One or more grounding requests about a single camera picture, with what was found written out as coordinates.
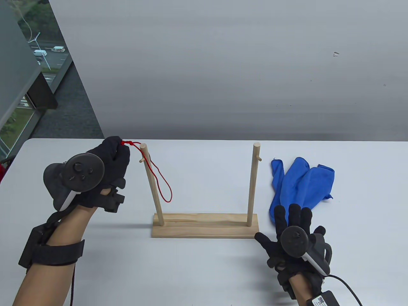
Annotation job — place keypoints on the person's left forearm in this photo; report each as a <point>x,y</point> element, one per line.
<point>47,283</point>

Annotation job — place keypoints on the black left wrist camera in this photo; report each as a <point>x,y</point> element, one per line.
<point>113,200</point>

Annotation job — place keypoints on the dark grey controller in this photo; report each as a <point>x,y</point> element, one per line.
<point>293,240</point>
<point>81,172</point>

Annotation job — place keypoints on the person's right hand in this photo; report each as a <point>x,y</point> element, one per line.
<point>295,216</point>

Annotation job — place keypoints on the frosted glass panel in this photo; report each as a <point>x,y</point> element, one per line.
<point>12,63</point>

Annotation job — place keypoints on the dark grey right controller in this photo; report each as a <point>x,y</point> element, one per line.
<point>293,240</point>

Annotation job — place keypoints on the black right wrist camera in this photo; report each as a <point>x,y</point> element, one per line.
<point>285,285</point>

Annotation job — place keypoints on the red chair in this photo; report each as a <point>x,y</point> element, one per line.
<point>1,173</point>

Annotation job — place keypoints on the dark grey left controller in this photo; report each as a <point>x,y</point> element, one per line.
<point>81,172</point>

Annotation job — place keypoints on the blue towel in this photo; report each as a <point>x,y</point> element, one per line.
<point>302,185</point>

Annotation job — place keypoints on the person's left hand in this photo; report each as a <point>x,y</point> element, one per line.
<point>114,162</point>

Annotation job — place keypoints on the dark grey window pillar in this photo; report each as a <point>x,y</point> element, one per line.
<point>41,92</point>

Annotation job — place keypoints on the glass window with street view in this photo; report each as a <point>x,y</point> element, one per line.
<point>47,51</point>

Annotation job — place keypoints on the wooden rack with posts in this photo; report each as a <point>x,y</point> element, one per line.
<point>204,231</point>

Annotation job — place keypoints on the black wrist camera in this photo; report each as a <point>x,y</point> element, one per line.
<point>285,285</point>
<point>113,200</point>

